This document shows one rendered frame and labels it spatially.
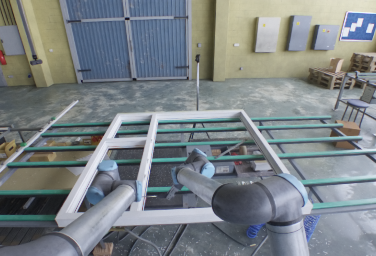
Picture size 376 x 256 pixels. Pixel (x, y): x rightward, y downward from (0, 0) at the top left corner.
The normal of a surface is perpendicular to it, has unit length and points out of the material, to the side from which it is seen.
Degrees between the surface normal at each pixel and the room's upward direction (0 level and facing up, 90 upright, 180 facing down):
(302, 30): 90
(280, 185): 12
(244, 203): 47
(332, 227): 0
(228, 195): 35
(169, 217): 90
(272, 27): 90
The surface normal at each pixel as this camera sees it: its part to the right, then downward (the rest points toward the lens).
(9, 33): 0.04, 0.47
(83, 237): 0.82, -0.58
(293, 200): 0.31, -0.11
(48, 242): 0.24, -0.97
